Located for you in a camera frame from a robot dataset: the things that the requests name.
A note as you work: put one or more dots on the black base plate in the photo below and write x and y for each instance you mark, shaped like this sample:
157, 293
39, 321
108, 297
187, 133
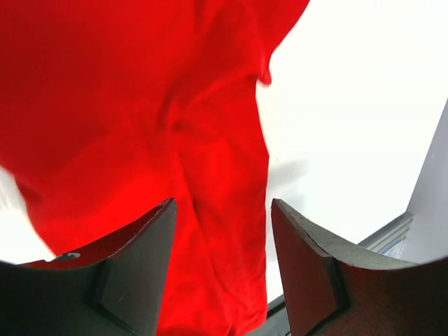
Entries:
276, 323

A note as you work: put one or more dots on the red t shirt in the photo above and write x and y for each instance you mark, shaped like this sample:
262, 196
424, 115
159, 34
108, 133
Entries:
110, 107

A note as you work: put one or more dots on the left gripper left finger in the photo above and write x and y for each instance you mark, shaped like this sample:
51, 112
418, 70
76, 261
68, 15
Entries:
112, 286

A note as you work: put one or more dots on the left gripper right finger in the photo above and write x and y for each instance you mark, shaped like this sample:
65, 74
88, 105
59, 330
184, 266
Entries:
334, 287

